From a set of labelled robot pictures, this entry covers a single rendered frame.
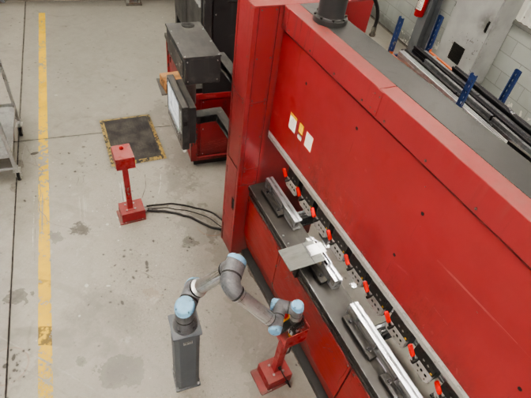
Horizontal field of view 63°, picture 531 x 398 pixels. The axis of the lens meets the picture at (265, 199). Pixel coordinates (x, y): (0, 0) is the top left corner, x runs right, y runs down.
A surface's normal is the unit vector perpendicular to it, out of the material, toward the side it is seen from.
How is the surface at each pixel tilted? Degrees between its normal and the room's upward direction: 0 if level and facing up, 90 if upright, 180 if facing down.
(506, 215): 90
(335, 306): 0
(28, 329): 0
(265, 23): 90
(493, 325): 90
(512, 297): 90
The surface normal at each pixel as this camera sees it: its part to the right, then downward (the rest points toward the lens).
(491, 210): -0.90, 0.22
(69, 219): 0.11, -0.71
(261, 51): 0.43, 0.67
